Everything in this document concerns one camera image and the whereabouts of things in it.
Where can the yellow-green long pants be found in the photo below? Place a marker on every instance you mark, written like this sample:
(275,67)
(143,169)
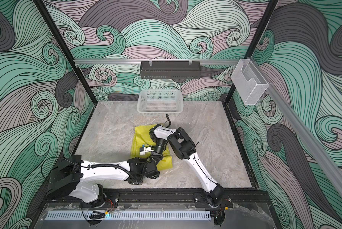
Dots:
(142,137)

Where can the white slotted cable duct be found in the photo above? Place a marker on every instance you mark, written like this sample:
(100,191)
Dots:
(198,215)

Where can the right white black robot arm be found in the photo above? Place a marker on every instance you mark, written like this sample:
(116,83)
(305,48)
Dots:
(185,149)

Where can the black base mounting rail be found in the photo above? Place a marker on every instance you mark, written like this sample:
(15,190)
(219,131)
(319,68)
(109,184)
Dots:
(193,197)

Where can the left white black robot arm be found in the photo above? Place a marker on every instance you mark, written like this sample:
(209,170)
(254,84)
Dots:
(81,179)

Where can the right aluminium rail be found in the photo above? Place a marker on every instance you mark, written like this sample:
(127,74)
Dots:
(298,104)

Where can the black perforated wall tray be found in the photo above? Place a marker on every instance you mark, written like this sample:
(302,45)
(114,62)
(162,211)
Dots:
(170,70)

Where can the clear acrylic wall holder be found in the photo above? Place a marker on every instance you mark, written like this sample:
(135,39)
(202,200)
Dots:
(249,81)

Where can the white plastic mesh basket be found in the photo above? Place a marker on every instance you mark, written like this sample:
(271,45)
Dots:
(158,103)

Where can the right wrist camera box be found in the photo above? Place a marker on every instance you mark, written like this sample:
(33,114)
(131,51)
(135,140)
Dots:
(145,149)

